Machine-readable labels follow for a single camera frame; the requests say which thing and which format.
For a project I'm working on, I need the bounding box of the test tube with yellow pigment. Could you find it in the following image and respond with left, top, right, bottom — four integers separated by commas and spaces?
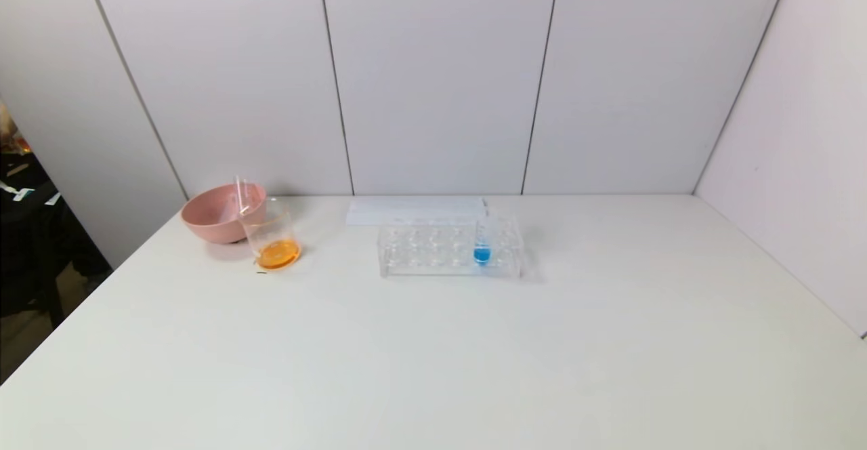
234, 174, 253, 217

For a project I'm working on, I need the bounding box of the clear acrylic test tube rack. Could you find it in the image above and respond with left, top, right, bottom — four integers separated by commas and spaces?
377, 211, 526, 280

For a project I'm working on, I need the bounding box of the test tube with blue pigment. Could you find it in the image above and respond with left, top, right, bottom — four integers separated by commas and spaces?
472, 206, 495, 269

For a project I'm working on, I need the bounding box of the clear glass beaker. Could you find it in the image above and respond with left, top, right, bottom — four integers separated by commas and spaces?
237, 196, 301, 271

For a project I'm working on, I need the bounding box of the white paper sheet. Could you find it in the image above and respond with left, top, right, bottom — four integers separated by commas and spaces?
345, 197, 488, 226

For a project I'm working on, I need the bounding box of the pink plastic bowl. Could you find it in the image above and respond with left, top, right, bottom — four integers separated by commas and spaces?
180, 184, 268, 244

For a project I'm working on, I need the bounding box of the black stand beside table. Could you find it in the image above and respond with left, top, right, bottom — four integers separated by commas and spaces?
0, 152, 112, 332

